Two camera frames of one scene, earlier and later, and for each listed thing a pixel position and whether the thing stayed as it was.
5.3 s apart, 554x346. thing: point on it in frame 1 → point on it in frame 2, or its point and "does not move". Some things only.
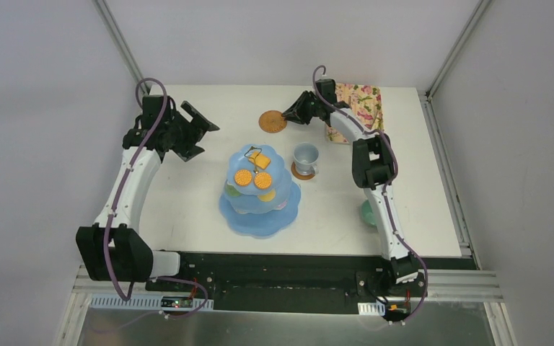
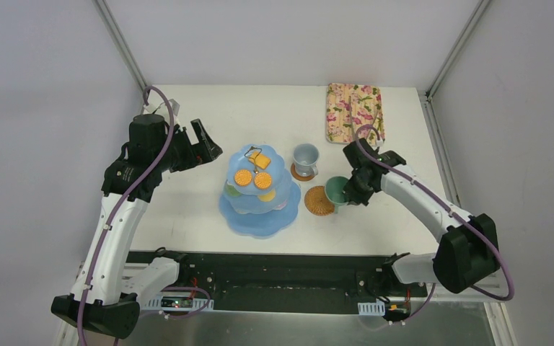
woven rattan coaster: x=272 y=121 → x=317 y=202
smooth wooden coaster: x=304 y=176 does not move
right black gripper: x=303 y=109 → x=356 y=189
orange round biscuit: x=243 y=178 does not move
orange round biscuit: x=262 y=180 does not move
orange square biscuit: x=261 y=160 does not move
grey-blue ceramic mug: x=305 y=154 does not move
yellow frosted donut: x=267 y=197 does not move
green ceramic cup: x=367 y=213 → x=334 y=192
